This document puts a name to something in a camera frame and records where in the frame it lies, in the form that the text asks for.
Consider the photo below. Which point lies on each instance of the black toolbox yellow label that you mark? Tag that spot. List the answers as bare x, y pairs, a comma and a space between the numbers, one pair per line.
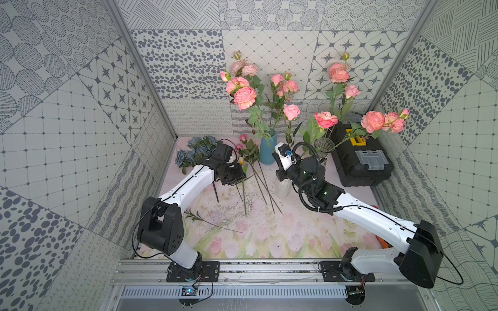
359, 163

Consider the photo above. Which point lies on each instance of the small white ribbed vase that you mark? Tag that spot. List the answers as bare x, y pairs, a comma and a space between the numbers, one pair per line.
283, 188

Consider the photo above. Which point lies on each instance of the blue grey rose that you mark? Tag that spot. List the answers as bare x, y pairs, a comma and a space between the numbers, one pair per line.
199, 147

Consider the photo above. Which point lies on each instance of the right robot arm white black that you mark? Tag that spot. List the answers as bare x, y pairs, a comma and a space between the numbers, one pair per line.
415, 250

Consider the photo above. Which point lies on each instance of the pink carnation spray stem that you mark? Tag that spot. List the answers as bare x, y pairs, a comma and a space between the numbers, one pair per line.
242, 68

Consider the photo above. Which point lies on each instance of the tall blue ceramic vase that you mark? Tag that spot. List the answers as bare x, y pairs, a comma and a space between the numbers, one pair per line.
267, 148

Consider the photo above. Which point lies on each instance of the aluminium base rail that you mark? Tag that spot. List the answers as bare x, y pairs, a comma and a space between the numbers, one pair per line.
236, 272

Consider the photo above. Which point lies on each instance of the clear glass vase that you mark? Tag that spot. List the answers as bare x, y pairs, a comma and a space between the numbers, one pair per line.
324, 147

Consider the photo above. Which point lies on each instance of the red orange pliers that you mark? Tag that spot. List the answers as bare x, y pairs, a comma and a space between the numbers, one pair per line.
383, 243

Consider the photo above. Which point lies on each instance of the pink rose single stem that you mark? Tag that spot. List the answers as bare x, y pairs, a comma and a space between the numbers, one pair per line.
276, 100

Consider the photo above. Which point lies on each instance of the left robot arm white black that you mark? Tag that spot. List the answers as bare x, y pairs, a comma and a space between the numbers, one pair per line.
161, 224

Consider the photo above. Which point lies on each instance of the large pink peony spray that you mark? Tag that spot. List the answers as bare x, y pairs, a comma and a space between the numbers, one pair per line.
339, 74

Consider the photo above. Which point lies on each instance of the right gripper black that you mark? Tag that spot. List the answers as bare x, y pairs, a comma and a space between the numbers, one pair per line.
284, 171

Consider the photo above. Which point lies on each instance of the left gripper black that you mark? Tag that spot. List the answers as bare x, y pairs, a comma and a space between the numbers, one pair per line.
235, 175

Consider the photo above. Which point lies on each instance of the magenta rosebud stem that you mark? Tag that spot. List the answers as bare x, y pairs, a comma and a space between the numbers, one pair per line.
250, 152

